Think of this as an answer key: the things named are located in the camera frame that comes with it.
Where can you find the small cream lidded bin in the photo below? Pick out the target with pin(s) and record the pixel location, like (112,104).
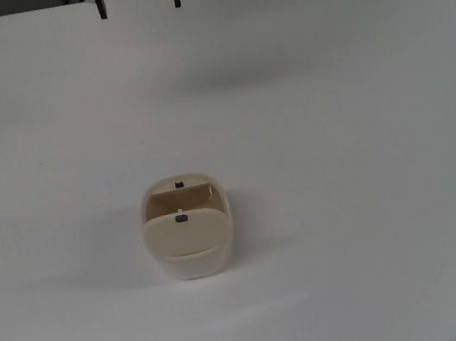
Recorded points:
(186,234)

